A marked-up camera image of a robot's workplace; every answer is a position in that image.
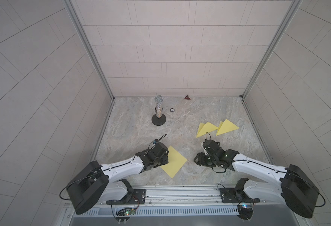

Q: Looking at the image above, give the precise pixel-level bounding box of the yellow square paper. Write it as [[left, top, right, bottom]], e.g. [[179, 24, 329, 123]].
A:
[[196, 122, 218, 137]]

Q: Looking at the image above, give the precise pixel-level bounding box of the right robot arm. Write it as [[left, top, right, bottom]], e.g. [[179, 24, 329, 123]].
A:
[[194, 139, 322, 219]]

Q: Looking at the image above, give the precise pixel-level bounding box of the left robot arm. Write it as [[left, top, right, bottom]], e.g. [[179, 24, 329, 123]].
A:
[[64, 142, 169, 215]]

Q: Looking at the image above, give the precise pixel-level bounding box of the black round-base stand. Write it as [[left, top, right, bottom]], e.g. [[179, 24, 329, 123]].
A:
[[151, 95, 166, 126]]

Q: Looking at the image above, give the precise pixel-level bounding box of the right circuit board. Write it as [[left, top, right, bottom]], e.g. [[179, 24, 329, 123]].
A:
[[237, 204, 253, 221]]

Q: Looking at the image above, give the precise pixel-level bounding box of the circuit board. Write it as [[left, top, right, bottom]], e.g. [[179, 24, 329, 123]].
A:
[[115, 208, 134, 224], [237, 204, 253, 221]]

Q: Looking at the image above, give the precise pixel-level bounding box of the vent grille strip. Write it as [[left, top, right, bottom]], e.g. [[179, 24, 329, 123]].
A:
[[74, 206, 239, 218]]

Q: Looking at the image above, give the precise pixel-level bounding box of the left circuit board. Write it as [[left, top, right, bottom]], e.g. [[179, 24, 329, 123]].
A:
[[115, 208, 134, 224]]

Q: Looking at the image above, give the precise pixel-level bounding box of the metal corner profile right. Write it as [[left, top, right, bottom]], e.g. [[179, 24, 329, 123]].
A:
[[240, 0, 303, 102]]

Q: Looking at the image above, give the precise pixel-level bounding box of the metal corner profile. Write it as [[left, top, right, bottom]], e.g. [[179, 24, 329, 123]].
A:
[[63, 0, 115, 103], [240, 0, 303, 102]]

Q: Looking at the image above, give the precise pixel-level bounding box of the metal corner profile left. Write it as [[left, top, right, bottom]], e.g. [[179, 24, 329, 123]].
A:
[[63, 0, 115, 103]]

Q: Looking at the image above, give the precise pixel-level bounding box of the aluminium rail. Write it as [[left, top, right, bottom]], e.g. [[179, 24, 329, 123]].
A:
[[96, 180, 288, 206]]

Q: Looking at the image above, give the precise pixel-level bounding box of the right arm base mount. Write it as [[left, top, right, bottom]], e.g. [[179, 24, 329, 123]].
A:
[[217, 178, 260, 204]]

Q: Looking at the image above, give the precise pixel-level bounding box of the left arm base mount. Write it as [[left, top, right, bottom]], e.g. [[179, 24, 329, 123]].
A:
[[105, 179, 146, 205]]

